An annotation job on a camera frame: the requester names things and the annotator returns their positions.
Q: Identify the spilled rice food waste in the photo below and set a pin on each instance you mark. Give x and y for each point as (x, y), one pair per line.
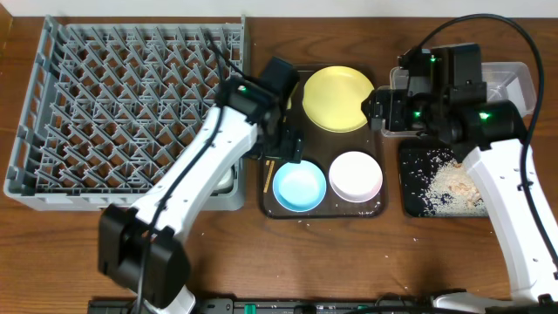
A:
(453, 192)

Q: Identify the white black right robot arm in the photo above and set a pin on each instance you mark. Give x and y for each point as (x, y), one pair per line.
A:
(446, 97)

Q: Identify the white paper cup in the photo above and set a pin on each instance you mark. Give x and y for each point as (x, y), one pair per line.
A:
(226, 184)

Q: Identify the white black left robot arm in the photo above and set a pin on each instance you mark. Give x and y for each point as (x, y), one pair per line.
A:
(142, 247)

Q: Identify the grey plastic dish rack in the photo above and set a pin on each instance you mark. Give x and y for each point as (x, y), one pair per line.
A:
(109, 108)

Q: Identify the pink bowl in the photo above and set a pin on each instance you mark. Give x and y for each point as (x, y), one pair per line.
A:
(355, 176)

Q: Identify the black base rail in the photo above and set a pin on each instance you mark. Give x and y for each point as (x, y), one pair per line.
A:
(283, 306)

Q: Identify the dark brown serving tray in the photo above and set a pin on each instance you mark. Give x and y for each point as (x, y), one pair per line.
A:
(321, 148)

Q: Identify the light blue bowl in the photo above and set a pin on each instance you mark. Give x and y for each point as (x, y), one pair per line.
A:
(299, 187)

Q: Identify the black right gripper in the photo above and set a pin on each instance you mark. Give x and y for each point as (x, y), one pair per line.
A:
(394, 99)

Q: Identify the clear plastic container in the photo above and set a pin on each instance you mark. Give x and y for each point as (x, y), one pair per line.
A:
(505, 80)

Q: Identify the yellow round plate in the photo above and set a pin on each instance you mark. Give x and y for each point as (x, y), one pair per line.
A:
(332, 98)

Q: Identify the black rectangular bin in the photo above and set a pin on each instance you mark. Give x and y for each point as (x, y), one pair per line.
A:
(418, 183)

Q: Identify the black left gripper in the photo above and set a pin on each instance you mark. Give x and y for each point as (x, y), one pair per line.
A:
(289, 146)

